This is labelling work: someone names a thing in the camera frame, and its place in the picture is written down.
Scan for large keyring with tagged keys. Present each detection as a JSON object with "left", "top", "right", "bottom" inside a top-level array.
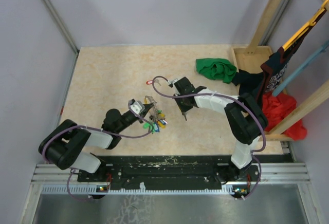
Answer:
[{"left": 143, "top": 96, "right": 168, "bottom": 134}]

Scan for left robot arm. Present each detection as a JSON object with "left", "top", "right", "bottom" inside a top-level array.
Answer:
[{"left": 38, "top": 99, "right": 154, "bottom": 181}]

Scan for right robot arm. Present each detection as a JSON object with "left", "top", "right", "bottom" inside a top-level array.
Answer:
[{"left": 169, "top": 77, "right": 268, "bottom": 181}]

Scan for key with red tag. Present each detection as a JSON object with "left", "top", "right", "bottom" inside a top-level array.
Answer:
[{"left": 146, "top": 79, "right": 161, "bottom": 86}]

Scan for green cloth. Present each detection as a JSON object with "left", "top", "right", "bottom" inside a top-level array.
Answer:
[{"left": 196, "top": 58, "right": 237, "bottom": 84}]

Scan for dark navy shirt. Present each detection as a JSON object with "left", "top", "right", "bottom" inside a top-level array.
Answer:
[{"left": 232, "top": 30, "right": 309, "bottom": 107}]

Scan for red cloth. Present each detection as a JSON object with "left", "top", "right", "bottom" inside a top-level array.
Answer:
[{"left": 262, "top": 92, "right": 307, "bottom": 140}]

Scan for light blue hanger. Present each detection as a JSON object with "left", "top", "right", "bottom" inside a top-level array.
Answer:
[{"left": 272, "top": 40, "right": 328, "bottom": 97}]

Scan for yellow hanger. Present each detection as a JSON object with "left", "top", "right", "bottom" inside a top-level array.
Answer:
[{"left": 282, "top": 0, "right": 328, "bottom": 51}]

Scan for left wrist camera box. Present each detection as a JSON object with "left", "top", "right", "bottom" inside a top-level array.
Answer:
[{"left": 128, "top": 99, "right": 145, "bottom": 115}]

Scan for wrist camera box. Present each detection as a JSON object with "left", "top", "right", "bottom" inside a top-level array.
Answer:
[
  {"left": 128, "top": 99, "right": 145, "bottom": 115},
  {"left": 167, "top": 78, "right": 179, "bottom": 88}
]

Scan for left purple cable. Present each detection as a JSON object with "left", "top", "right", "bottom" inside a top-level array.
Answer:
[{"left": 42, "top": 100, "right": 153, "bottom": 203}]

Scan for purple cable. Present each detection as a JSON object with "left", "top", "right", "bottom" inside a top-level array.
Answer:
[
  {"left": 42, "top": 100, "right": 153, "bottom": 203},
  {"left": 152, "top": 76, "right": 267, "bottom": 200}
]

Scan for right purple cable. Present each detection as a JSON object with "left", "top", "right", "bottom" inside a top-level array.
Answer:
[{"left": 152, "top": 76, "right": 267, "bottom": 200}]

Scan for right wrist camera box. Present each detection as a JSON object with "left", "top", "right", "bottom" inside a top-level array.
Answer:
[{"left": 167, "top": 78, "right": 179, "bottom": 88}]

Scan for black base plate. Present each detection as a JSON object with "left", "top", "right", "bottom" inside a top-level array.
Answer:
[{"left": 48, "top": 154, "right": 294, "bottom": 191}]

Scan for wooden rack frame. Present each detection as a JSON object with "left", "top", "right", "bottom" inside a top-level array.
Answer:
[{"left": 231, "top": 0, "right": 328, "bottom": 141}]

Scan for grey corner wall post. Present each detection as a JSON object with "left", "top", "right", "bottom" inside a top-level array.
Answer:
[{"left": 41, "top": 0, "right": 80, "bottom": 54}]

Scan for aluminium rail frame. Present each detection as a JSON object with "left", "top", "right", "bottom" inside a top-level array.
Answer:
[{"left": 19, "top": 134, "right": 319, "bottom": 224}]

